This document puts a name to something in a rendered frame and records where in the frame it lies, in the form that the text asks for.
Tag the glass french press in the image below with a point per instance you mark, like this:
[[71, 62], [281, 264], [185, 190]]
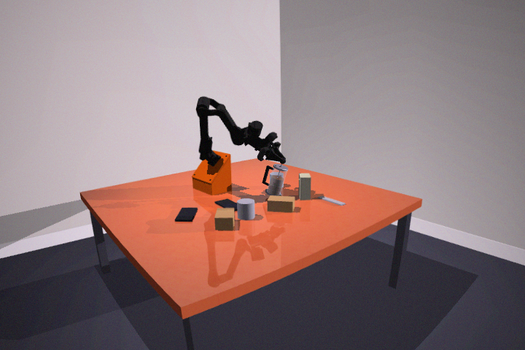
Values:
[[277, 178]]

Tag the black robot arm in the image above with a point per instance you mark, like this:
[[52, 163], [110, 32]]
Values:
[[248, 135]]

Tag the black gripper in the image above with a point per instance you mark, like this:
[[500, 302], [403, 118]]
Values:
[[271, 152]]

